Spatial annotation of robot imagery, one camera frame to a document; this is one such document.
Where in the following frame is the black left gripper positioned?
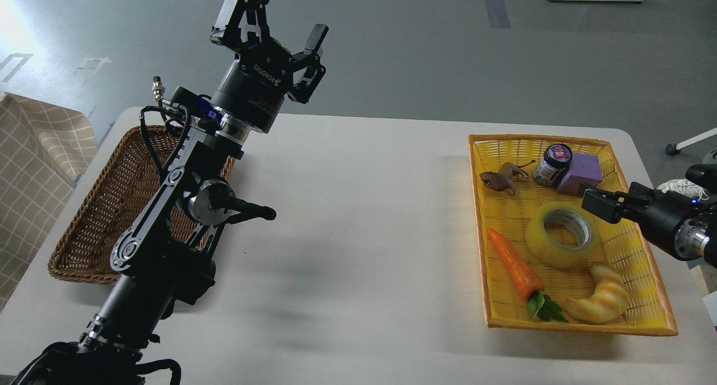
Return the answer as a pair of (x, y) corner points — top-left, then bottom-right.
(210, 0), (329, 134)

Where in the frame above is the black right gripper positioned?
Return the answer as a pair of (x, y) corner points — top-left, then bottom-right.
(581, 182), (697, 261)

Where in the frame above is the yellow tape roll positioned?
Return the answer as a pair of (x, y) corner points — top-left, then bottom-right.
(525, 201), (601, 270)

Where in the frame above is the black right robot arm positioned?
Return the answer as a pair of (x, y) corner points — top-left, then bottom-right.
(579, 164), (716, 267)

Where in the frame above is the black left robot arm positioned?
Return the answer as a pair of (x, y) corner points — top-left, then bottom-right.
(13, 0), (329, 384)

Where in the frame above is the purple foam block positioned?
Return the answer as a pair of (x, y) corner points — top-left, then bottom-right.
(556, 152), (603, 196)

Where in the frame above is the small dark jar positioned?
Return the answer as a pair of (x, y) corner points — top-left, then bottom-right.
(532, 143), (573, 187)

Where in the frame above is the white sneaker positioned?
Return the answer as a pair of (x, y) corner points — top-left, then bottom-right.
(656, 178), (709, 204)

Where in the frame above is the yellow wicker tray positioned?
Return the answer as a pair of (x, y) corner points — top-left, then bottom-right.
(468, 134), (678, 336)

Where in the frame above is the toy croissant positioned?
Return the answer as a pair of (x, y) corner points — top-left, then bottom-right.
(564, 262), (630, 324)

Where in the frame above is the brown toy dinosaur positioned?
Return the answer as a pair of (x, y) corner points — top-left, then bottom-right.
(478, 160), (536, 197)

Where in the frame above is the orange toy carrot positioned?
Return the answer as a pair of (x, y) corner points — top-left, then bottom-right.
(486, 228), (568, 323)

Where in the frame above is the brown wicker basket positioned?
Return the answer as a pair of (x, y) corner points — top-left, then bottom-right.
(48, 125), (239, 286)

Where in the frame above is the beige checkered cloth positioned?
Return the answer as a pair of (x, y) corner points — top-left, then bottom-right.
(1, 92), (98, 306)

